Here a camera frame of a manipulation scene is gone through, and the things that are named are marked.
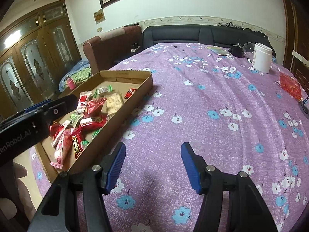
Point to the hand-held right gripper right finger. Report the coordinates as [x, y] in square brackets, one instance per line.
[192, 169]

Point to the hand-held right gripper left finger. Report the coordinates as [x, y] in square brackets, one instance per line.
[114, 171]

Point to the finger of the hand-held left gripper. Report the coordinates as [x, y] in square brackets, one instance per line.
[38, 105]
[60, 108]

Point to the pile of snack packets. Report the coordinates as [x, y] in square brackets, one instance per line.
[94, 120]

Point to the shallow cardboard box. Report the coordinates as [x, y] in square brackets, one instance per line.
[137, 94]

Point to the person's left hand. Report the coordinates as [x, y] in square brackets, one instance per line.
[25, 195]

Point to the pink bottle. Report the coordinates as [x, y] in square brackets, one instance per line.
[71, 84]

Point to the green blue patterned cushion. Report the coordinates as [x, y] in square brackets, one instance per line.
[80, 75]

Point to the wooden wardrobe with glass doors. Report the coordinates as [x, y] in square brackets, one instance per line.
[29, 60]

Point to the brown armchair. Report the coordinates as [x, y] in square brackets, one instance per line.
[101, 50]

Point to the purple floral blanket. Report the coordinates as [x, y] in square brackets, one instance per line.
[193, 89]

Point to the green booklet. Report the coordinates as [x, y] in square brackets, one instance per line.
[218, 50]

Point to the black pouch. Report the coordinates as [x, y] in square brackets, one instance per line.
[236, 50]

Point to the red patterned bag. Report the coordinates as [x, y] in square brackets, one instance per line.
[291, 87]

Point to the white plastic jar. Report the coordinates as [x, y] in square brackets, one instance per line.
[262, 58]

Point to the black leather sofa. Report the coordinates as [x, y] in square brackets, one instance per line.
[173, 36]

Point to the clear glass ball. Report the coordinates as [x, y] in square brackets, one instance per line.
[248, 47]

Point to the carved wooden cabinet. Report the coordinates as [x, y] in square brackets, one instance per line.
[301, 65]

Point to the small yellow wall plaque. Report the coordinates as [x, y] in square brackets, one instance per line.
[99, 17]

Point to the wooden door frame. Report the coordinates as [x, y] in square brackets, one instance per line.
[292, 29]

